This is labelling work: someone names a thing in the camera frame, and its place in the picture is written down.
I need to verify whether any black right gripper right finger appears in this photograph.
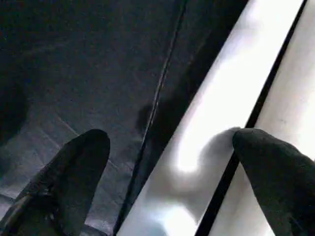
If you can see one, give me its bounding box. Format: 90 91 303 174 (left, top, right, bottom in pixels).
232 128 315 236

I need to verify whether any black work surface mat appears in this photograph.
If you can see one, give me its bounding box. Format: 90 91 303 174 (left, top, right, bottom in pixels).
0 0 308 236

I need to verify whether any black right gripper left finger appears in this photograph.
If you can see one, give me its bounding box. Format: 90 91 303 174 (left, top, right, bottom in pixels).
0 129 111 236

